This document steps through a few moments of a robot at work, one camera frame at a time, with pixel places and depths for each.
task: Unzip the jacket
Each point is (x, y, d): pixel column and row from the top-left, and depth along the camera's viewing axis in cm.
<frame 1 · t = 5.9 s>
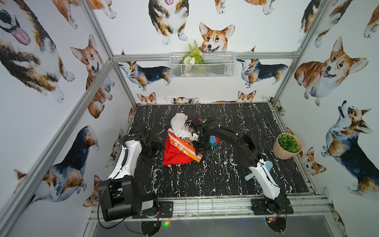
left hand: (164, 150, 82), fingers open
right hand: (195, 154, 89), fingers closed
rainbow kids hooded jacket: (179, 147, 94), point 4 cm above the table
beige pot green plant: (286, 146, 85), point 12 cm above the table

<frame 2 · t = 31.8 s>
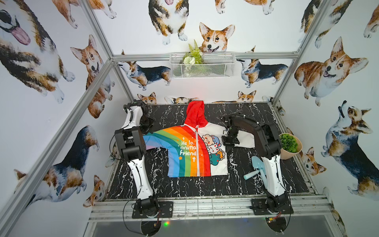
left hand: (155, 126, 97), fingers closed
right hand: (225, 149, 93), fingers closed
rainbow kids hooded jacket: (196, 146, 98), on the table
the other named things where they were.

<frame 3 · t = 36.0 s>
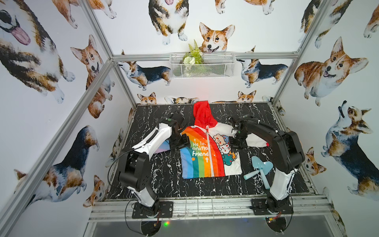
left hand: (189, 145, 84), fingers open
right hand: (231, 150, 87), fingers closed
rainbow kids hooded jacket: (208, 149, 97), on the table
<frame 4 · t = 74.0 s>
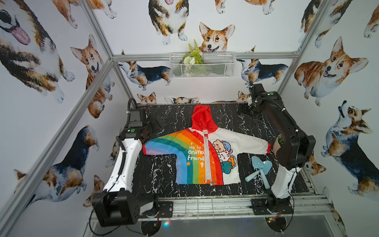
left hand: (159, 120, 80), fingers open
right hand: (242, 113, 86), fingers open
rainbow kids hooded jacket: (208, 154, 94), on the table
